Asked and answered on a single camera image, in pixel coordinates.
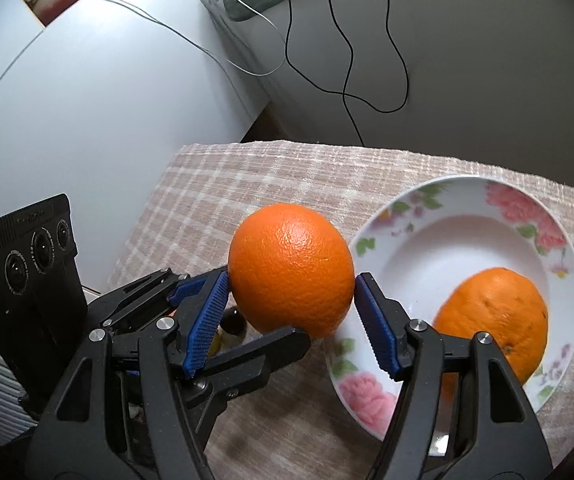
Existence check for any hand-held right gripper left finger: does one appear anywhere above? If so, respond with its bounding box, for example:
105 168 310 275
24 270 231 480

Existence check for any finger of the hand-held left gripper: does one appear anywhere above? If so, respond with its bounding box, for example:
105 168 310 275
189 327 313 441
87 267 209 337

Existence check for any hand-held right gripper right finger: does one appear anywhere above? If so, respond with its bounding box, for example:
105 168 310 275
354 272 552 480

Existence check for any large oval orange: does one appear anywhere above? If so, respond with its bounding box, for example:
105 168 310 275
227 203 356 339

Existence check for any floral white plate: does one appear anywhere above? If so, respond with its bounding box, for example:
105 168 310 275
324 175 574 445

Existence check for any round orange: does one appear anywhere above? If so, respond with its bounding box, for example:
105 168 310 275
432 267 549 402

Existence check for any small dark-capped bottle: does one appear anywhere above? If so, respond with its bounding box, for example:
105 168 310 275
218 307 248 357

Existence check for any beige checked tablecloth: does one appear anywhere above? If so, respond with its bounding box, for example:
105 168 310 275
104 140 574 480

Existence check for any white wardrobe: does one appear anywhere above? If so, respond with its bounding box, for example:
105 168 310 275
0 0 270 311

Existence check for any black cable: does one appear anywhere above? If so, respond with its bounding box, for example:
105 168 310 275
284 0 410 147

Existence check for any white cable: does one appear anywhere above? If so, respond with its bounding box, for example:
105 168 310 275
47 0 288 77

